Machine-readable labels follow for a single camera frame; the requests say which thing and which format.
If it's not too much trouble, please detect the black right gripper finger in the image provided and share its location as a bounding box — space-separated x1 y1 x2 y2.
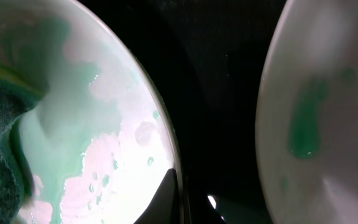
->
134 169 179 224

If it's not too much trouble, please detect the mint green plate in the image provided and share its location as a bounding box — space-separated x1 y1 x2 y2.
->
0 1 184 223

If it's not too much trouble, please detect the green scrubbing sponge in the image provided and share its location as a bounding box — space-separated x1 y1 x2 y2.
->
0 64 43 223

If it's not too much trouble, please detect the white plate with stain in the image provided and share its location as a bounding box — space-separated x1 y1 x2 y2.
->
255 0 358 224

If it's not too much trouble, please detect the round black serving tray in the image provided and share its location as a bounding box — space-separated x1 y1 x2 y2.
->
85 1 284 223

